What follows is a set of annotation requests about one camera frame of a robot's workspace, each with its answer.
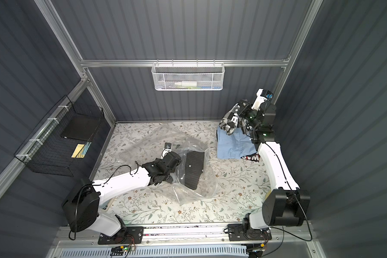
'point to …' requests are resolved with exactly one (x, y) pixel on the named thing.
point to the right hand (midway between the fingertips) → (240, 100)
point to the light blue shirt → (234, 146)
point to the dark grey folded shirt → (194, 165)
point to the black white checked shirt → (232, 120)
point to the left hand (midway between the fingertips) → (169, 160)
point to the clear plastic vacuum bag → (145, 143)
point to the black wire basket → (62, 143)
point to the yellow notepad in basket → (79, 151)
